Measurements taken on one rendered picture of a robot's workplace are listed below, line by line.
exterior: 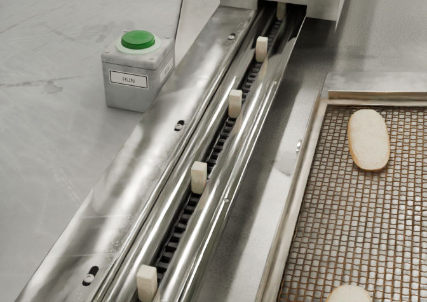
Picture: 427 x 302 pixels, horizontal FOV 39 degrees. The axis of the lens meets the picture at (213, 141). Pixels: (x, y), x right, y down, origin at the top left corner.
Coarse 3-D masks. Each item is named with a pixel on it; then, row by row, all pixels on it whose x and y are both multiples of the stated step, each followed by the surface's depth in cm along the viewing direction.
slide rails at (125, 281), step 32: (256, 32) 87; (288, 32) 87; (224, 96) 73; (256, 96) 73; (192, 160) 63; (224, 160) 63; (160, 224) 56; (192, 224) 56; (128, 256) 52; (192, 256) 52; (128, 288) 50; (160, 288) 50
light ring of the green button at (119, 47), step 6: (156, 36) 74; (120, 42) 73; (156, 42) 73; (120, 48) 72; (126, 48) 72; (150, 48) 72; (156, 48) 72; (132, 54) 71; (138, 54) 71; (144, 54) 71
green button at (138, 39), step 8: (128, 32) 74; (136, 32) 74; (144, 32) 74; (128, 40) 72; (136, 40) 72; (144, 40) 72; (152, 40) 73; (128, 48) 72; (136, 48) 72; (144, 48) 72
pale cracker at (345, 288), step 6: (336, 288) 43; (342, 288) 43; (348, 288) 43; (354, 288) 43; (360, 288) 43; (330, 294) 43; (336, 294) 43; (342, 294) 42; (348, 294) 42; (354, 294) 42; (360, 294) 42; (366, 294) 42; (330, 300) 42; (336, 300) 42; (342, 300) 42; (348, 300) 42; (354, 300) 42; (360, 300) 42; (366, 300) 42
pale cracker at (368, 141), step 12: (360, 120) 60; (372, 120) 59; (348, 132) 59; (360, 132) 58; (372, 132) 57; (384, 132) 58; (348, 144) 58; (360, 144) 56; (372, 144) 56; (384, 144) 56; (360, 156) 55; (372, 156) 55; (384, 156) 55; (360, 168) 55; (372, 168) 54
